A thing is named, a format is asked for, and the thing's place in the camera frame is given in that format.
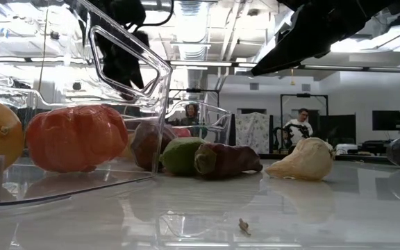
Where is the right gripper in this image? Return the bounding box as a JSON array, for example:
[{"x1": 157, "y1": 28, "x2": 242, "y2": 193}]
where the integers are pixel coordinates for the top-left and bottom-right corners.
[{"x1": 251, "y1": 0, "x2": 400, "y2": 77}]

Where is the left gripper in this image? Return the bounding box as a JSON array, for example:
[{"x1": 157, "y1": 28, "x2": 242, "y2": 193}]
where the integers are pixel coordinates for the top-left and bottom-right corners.
[{"x1": 80, "y1": 0, "x2": 151, "y2": 102}]

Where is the maroon round fruit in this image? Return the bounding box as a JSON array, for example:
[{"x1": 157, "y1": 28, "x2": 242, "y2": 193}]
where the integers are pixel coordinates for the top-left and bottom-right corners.
[{"x1": 130, "y1": 120, "x2": 178, "y2": 172}]

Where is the green lime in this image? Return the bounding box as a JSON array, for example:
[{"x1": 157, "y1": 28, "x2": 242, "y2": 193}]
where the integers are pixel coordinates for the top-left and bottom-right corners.
[{"x1": 160, "y1": 136, "x2": 208, "y2": 176}]

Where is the clear plastic basket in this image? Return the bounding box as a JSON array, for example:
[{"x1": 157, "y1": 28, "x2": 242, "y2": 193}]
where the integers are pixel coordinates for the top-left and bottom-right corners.
[
  {"x1": 0, "y1": 0, "x2": 174, "y2": 210},
  {"x1": 165, "y1": 100, "x2": 233, "y2": 147}
]

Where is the white garlic bulb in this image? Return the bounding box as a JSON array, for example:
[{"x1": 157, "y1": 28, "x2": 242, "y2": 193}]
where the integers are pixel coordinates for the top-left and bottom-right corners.
[{"x1": 264, "y1": 137, "x2": 336, "y2": 182}]

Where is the dark purple long vegetable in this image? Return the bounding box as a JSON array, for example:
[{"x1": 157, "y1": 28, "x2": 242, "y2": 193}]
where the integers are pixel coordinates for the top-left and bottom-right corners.
[{"x1": 194, "y1": 142, "x2": 265, "y2": 181}]

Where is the person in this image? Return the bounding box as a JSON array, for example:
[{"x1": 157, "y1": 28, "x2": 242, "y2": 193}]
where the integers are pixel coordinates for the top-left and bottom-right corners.
[
  {"x1": 182, "y1": 103, "x2": 203, "y2": 128},
  {"x1": 283, "y1": 108, "x2": 315, "y2": 147}
]

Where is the patterned white cloth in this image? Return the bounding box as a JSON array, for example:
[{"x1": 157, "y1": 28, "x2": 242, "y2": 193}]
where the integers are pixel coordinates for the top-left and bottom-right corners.
[{"x1": 234, "y1": 112, "x2": 272, "y2": 155}]

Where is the black background monitor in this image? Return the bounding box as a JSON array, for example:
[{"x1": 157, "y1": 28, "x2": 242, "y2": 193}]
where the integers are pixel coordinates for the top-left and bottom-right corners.
[{"x1": 372, "y1": 110, "x2": 400, "y2": 132}]

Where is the small garlic skin scrap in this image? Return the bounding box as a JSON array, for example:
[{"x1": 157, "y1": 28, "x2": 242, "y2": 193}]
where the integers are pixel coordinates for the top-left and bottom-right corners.
[{"x1": 238, "y1": 217, "x2": 252, "y2": 237}]

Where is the black frame stand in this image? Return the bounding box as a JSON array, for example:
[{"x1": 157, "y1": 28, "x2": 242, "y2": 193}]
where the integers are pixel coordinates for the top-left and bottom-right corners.
[{"x1": 280, "y1": 92, "x2": 330, "y2": 140}]

